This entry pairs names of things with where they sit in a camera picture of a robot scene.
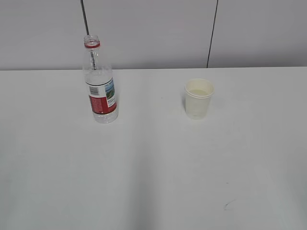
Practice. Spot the white paper cup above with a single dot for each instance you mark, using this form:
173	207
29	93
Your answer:
198	93

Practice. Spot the clear water bottle red label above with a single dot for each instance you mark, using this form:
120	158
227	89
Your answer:
99	81

